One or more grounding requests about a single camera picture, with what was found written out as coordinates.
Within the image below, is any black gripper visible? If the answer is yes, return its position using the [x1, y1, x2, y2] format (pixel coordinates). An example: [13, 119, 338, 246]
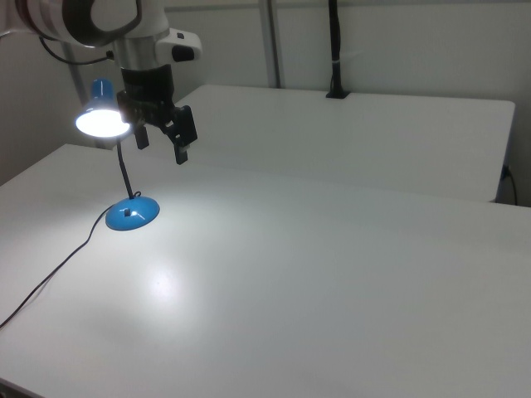
[116, 64, 199, 166]

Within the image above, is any blue gooseneck desk lamp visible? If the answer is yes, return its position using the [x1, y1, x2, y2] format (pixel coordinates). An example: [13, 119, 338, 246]
[74, 78, 161, 232]

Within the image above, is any white side table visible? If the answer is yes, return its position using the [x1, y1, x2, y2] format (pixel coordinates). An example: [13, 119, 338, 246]
[119, 84, 517, 204]

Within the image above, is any black robot wrist cable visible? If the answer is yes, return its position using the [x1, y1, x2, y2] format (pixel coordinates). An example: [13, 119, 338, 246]
[38, 36, 117, 66]

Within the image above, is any black lamp power cable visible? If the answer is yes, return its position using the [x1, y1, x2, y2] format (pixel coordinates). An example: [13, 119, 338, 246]
[0, 192, 144, 332]

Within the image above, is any black clamped camera pole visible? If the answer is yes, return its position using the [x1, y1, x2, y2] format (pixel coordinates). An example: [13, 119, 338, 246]
[325, 0, 352, 100]

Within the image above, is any black cable beside table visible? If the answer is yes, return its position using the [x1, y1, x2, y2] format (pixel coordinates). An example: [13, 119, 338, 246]
[503, 164, 519, 206]

